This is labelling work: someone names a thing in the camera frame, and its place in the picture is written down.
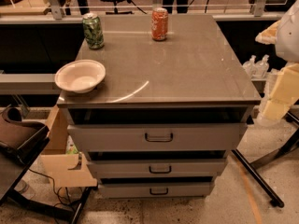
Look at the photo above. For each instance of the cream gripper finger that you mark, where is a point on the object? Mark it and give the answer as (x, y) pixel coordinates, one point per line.
(269, 35)
(280, 93)

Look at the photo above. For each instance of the orange coke can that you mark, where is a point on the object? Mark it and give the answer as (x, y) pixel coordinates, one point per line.
(159, 24)

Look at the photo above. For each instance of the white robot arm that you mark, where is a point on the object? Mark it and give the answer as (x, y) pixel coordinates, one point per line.
(287, 43)

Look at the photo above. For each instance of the green soda can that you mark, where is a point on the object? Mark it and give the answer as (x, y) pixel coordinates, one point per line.
(93, 31)

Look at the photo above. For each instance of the white paper bowl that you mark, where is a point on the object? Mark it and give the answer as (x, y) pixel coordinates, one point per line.
(80, 76)

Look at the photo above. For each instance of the grey drawer cabinet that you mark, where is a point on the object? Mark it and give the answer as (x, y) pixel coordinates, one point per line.
(193, 77)

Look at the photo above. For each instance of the bottom grey drawer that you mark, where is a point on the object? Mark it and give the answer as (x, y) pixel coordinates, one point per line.
(156, 190)

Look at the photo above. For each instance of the grey drawer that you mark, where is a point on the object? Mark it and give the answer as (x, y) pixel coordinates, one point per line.
(156, 168)
(183, 137)
(156, 190)

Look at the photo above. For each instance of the middle grey drawer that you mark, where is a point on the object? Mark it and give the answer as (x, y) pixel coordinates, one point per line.
(156, 168)

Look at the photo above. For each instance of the top grey drawer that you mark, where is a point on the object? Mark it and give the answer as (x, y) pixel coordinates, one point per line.
(183, 137)

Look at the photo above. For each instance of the metal railing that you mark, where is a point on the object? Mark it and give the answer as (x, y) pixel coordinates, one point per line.
(69, 11)

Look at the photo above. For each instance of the cardboard box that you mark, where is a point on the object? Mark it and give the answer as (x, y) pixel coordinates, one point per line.
(67, 170)

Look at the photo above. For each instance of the black chair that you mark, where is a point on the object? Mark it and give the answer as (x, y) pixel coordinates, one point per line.
(21, 142)

